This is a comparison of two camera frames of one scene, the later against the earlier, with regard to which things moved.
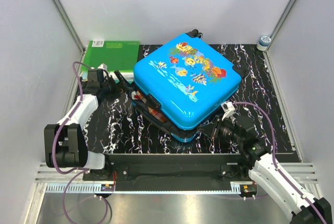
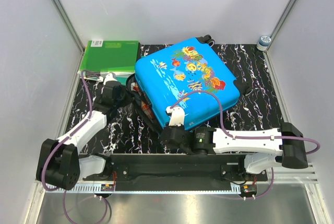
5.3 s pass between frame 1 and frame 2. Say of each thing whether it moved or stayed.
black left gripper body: moved
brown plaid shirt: moved
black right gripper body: moved
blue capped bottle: stayed
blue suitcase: moved
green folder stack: stayed
